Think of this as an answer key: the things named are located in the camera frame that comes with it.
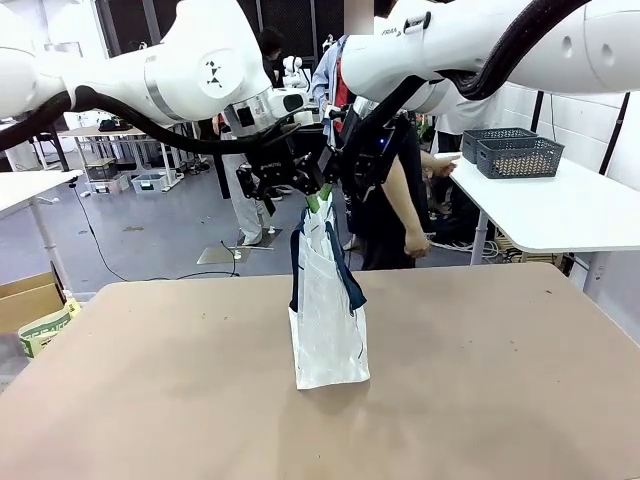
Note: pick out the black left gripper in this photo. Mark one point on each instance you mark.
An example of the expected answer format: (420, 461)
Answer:
(275, 157)

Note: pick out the grey metal floor plate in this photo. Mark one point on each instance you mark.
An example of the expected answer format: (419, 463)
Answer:
(270, 239)
(220, 256)

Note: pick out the person's right forearm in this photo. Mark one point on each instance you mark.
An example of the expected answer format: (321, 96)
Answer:
(407, 210)

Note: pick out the white side table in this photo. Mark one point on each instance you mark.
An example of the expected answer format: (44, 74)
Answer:
(550, 210)

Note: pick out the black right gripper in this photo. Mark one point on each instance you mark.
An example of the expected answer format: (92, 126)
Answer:
(370, 160)

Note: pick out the green and white paper sack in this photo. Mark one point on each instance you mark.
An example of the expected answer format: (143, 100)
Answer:
(45, 332)

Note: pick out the person's right hand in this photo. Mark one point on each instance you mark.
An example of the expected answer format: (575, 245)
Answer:
(417, 245)

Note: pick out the person's left hand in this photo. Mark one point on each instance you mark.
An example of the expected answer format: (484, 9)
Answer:
(442, 166)

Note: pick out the black stand pole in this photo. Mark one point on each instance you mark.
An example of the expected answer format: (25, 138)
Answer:
(615, 132)
(537, 112)

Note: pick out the black pouch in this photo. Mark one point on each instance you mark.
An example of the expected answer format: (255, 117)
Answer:
(112, 125)

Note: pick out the box with wooden lid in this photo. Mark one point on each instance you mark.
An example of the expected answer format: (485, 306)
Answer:
(101, 167)

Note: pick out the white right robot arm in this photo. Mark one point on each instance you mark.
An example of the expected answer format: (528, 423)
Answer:
(450, 45)

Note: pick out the clear plastic storage bin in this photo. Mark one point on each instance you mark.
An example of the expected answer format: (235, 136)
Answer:
(149, 184)
(107, 186)

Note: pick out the wooden crate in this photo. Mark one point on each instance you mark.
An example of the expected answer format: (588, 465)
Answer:
(530, 250)

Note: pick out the person's left forearm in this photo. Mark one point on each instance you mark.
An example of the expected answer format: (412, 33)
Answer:
(426, 157)

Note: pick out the person in blue shirt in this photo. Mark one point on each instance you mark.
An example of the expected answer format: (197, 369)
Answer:
(325, 75)

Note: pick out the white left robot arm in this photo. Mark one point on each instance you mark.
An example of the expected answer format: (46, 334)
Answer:
(175, 75)

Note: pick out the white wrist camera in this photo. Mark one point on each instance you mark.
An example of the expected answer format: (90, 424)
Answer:
(334, 112)
(295, 102)

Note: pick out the white height-adjustable table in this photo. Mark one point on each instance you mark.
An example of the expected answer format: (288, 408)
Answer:
(25, 192)

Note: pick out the brown cardboard box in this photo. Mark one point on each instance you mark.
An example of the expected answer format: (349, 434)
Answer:
(25, 305)

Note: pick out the wooden top desk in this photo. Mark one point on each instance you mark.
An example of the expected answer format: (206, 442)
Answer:
(100, 134)

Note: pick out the person in black t-shirt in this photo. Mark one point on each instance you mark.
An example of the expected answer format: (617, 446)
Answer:
(380, 230)

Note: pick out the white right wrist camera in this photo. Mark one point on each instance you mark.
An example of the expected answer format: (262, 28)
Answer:
(334, 112)

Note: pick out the dark-haired bystander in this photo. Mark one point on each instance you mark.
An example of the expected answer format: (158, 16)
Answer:
(271, 42)

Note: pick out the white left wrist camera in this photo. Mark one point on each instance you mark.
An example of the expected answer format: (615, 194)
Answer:
(295, 102)

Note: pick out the person in beige hoodie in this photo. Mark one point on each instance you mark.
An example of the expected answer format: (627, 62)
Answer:
(245, 210)

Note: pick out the small white background robot arm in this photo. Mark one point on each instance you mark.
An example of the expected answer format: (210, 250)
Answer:
(292, 67)

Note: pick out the translucent white shopping bag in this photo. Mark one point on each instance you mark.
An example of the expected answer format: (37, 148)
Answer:
(330, 325)

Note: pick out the grey plastic mesh basket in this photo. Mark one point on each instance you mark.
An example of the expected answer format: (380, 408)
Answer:
(520, 160)
(495, 135)

